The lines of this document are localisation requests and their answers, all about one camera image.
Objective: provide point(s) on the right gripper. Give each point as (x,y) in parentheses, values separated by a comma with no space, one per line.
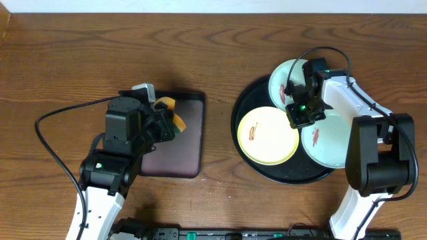
(297,122)

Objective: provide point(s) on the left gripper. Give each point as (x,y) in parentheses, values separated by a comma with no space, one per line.
(167,120)

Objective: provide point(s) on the orange green sponge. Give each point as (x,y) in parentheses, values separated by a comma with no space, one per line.
(169,104)

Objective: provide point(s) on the pale green plate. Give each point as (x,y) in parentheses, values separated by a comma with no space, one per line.
(278,82)
(326,141)

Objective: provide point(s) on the yellow plate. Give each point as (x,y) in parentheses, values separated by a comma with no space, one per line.
(265,136)

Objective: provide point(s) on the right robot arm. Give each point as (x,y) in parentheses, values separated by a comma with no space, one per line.
(372,144)

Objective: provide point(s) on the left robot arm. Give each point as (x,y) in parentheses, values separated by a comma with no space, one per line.
(134,122)

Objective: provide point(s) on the black rectangular water tray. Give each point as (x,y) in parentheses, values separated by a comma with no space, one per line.
(181,157)

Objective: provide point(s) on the round black tray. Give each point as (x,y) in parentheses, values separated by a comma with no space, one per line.
(300,169)

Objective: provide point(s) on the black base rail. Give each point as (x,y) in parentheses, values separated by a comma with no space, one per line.
(133,229)

